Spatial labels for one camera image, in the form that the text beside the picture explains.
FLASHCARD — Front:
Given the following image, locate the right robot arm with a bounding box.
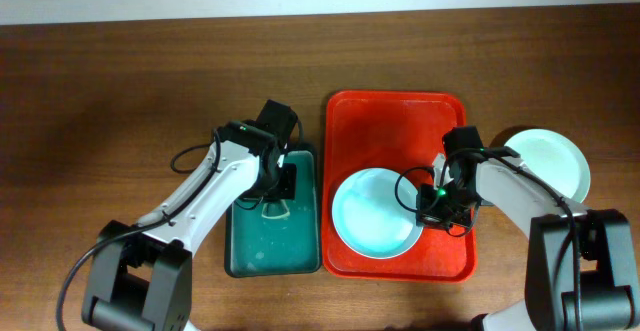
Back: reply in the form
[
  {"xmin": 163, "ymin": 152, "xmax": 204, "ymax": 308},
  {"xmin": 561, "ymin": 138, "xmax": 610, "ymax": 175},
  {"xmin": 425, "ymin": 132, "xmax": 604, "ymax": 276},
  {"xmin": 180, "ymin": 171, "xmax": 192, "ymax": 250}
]
[{"xmin": 415, "ymin": 126, "xmax": 639, "ymax": 331}]

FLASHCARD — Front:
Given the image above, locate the light green plate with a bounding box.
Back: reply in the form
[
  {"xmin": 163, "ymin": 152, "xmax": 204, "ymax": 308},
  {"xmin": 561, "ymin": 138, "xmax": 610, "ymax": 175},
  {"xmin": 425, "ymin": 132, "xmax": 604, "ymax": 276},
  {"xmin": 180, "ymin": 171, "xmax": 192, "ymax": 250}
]
[{"xmin": 505, "ymin": 129, "xmax": 591, "ymax": 203}]

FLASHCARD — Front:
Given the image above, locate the dark green water tray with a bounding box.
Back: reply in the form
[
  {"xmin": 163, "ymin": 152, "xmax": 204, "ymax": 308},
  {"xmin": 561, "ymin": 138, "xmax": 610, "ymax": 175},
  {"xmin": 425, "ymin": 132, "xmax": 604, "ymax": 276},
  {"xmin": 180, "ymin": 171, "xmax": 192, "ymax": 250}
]
[{"xmin": 224, "ymin": 143, "xmax": 321, "ymax": 278}]

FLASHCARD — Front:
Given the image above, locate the red plastic tray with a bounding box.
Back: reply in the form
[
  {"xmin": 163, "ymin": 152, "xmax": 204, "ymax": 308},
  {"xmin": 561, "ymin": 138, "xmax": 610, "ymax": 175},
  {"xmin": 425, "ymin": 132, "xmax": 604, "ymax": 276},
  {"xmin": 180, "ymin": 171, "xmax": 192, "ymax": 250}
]
[{"xmin": 321, "ymin": 90, "xmax": 477, "ymax": 283}]

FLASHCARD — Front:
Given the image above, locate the light blue plate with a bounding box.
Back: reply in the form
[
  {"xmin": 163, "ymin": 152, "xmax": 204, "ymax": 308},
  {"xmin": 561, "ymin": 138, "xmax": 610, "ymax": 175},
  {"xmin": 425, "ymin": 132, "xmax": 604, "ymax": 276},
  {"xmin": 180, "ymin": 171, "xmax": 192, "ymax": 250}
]
[{"xmin": 331, "ymin": 168, "xmax": 423, "ymax": 260}]

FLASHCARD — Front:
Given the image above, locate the green yellow sponge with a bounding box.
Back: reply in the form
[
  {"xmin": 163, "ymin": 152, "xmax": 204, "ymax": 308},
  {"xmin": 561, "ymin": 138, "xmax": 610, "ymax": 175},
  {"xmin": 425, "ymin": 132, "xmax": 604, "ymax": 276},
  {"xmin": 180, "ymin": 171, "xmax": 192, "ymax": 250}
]
[{"xmin": 261, "ymin": 200, "xmax": 290, "ymax": 220}]

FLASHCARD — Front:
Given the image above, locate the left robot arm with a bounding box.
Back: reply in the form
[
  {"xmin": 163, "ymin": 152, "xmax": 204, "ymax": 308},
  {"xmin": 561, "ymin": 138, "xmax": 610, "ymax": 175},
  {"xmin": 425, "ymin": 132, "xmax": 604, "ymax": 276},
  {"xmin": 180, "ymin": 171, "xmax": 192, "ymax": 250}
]
[{"xmin": 81, "ymin": 100, "xmax": 298, "ymax": 331}]

